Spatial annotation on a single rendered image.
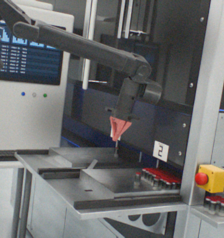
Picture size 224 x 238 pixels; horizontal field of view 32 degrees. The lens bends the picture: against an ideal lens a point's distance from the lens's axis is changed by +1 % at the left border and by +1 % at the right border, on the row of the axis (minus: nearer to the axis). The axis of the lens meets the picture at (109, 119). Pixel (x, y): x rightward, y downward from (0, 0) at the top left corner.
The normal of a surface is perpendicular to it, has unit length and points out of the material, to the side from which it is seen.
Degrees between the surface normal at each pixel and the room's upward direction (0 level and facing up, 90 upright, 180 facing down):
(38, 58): 90
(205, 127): 90
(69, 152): 90
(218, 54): 90
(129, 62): 104
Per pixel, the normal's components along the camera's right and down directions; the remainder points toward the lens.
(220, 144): 0.48, 0.18
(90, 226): -0.87, -0.04
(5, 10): 0.18, 0.45
